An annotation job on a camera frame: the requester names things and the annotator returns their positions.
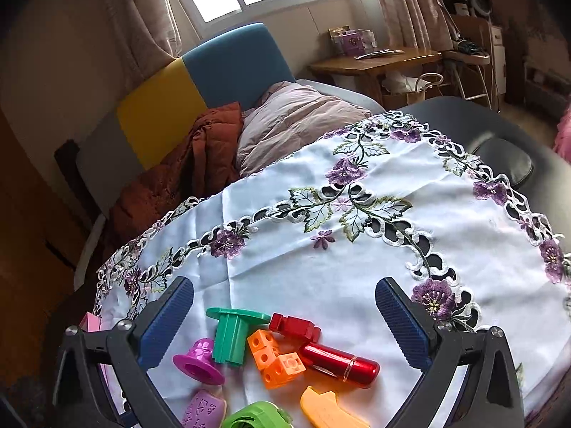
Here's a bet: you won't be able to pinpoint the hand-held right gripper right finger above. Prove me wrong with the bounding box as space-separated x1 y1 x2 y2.
375 276 525 428

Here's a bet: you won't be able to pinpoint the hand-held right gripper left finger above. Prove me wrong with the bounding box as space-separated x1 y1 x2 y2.
52 276 194 428

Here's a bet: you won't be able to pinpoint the purple bell-shaped plastic toy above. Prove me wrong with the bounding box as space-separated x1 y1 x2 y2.
172 338 226 386

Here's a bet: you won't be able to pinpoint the green plastic T-shaped toy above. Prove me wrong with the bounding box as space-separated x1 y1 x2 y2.
205 307 272 368

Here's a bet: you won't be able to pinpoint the red metallic cylinder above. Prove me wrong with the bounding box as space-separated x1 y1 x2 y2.
298 342 381 388

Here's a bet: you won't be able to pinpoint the pink plastic box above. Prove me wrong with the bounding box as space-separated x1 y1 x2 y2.
78 312 123 415

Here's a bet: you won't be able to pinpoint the pink embossed plastic toy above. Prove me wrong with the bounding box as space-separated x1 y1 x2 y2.
182 388 228 428

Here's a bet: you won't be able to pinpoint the red plastic building block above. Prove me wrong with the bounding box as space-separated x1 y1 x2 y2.
268 313 322 344

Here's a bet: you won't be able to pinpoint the yellow-orange plastic toy piece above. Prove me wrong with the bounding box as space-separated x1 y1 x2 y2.
300 386 371 428

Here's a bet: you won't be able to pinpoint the orange plastic cube blocks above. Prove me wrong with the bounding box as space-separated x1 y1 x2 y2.
247 329 308 389

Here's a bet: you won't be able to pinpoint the green round plastic toy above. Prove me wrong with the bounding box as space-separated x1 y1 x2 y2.
222 401 293 428

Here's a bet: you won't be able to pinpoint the white embroidered floral tablecloth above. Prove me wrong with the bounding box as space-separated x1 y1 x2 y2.
96 111 571 428

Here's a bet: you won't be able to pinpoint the rust brown quilt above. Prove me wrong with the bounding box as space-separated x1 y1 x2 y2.
109 102 245 250

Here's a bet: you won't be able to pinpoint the black leather cushion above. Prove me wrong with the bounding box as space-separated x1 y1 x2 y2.
466 136 534 192

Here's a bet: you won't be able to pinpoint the blue yellow grey headboard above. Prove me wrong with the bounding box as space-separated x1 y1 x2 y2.
76 22 297 215

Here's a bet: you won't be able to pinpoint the black padded table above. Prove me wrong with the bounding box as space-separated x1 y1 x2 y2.
393 96 571 241

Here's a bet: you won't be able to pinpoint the beige pillow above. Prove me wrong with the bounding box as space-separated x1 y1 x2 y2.
236 81 385 178

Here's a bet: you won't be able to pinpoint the white bag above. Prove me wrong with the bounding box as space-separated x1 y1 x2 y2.
384 70 442 96

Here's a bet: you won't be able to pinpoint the pink cloth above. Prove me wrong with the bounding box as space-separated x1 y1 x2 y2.
553 102 571 161

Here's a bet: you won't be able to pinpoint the wooden desk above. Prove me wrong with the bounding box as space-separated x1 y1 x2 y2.
309 47 442 105

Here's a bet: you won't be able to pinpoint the white folding rack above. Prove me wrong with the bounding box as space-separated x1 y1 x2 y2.
444 13 507 110

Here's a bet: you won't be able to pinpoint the purple box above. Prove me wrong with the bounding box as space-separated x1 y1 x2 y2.
339 31 364 56

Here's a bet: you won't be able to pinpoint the beige curtain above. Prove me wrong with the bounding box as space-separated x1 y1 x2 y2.
366 0 447 52
120 0 183 61

